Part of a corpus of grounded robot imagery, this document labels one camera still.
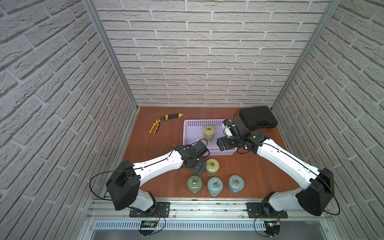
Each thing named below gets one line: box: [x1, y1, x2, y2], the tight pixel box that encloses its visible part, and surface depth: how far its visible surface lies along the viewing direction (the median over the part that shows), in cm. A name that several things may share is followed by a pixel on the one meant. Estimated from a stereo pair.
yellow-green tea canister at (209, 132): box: [203, 125, 215, 142], surface depth 97 cm
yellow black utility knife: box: [163, 113, 184, 121], surface depth 116 cm
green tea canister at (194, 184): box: [187, 175, 203, 195], surface depth 77 cm
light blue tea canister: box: [227, 175, 245, 195], surface depth 76 cm
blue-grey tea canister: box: [207, 177, 224, 197], surface depth 76 cm
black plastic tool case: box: [239, 106, 278, 131], surface depth 109 cm
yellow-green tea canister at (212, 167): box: [205, 158, 220, 177], surface depth 82 cm
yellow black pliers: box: [148, 115, 162, 135], surface depth 109 cm
